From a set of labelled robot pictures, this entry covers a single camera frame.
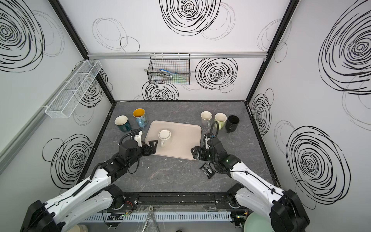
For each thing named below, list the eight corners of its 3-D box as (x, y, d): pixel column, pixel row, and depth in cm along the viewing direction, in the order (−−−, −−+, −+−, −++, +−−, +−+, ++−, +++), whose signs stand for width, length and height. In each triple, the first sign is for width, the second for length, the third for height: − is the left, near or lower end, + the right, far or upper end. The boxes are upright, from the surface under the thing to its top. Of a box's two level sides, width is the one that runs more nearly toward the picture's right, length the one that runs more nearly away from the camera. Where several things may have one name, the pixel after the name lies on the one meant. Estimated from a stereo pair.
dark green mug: (118, 132, 102) (112, 124, 94) (121, 123, 108) (116, 114, 100) (132, 132, 102) (127, 124, 94) (135, 123, 108) (131, 114, 100)
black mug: (225, 134, 102) (228, 126, 94) (223, 124, 108) (226, 115, 100) (236, 134, 102) (241, 126, 94) (234, 124, 108) (237, 115, 100)
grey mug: (197, 128, 105) (198, 119, 97) (201, 117, 111) (202, 109, 103) (208, 131, 103) (209, 122, 96) (211, 120, 110) (213, 112, 102)
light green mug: (217, 132, 104) (220, 123, 95) (210, 124, 108) (212, 115, 100) (226, 126, 107) (229, 118, 98) (219, 119, 111) (221, 110, 103)
